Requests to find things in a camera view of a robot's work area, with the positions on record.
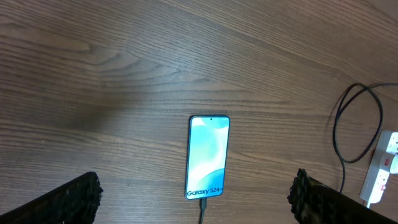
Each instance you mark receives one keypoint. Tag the blue Galaxy smartphone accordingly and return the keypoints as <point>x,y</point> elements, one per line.
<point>208,139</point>

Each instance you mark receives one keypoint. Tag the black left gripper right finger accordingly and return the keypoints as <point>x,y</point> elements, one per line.
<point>312,202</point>

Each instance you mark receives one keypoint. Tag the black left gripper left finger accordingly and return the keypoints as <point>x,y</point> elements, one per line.
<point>77,201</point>

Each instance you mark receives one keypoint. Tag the white charger plug adapter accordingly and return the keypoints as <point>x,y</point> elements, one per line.
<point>391,163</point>

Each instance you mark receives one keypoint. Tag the white power strip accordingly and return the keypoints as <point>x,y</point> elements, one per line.
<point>377,176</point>

